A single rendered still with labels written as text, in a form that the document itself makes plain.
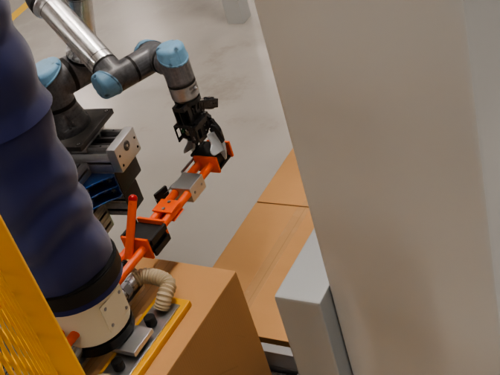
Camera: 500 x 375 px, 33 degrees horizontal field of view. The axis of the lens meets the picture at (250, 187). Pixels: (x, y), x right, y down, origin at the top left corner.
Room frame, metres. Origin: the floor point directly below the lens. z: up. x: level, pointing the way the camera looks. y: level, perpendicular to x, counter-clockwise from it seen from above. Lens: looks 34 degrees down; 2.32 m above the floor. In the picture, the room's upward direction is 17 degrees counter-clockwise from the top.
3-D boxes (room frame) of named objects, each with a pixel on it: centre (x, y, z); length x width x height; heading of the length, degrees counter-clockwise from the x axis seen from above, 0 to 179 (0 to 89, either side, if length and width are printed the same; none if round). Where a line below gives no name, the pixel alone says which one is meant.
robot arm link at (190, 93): (2.00, 0.09, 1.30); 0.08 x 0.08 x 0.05
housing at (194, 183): (1.91, 0.16, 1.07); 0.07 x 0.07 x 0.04; 53
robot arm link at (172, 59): (2.01, 0.09, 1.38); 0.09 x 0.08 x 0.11; 28
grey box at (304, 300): (0.68, -0.07, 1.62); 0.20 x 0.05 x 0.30; 144
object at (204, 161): (2.01, 0.07, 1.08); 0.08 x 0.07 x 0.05; 143
